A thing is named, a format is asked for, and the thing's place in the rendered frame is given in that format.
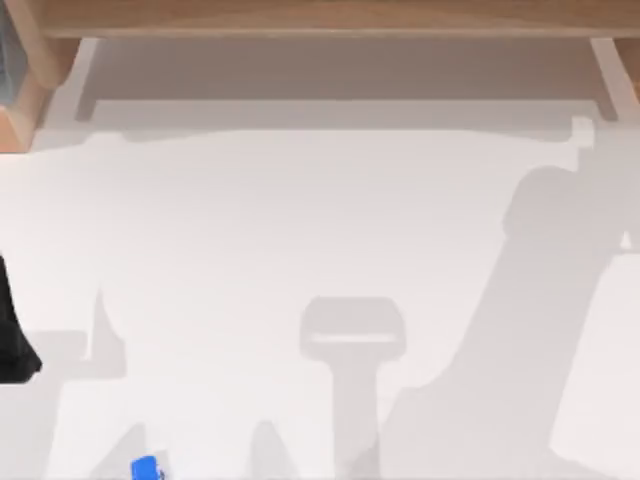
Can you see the wooden cupboard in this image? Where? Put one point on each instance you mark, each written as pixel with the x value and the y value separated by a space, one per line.
pixel 320 17

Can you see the blue bottle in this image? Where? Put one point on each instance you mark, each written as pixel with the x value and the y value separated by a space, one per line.
pixel 145 468

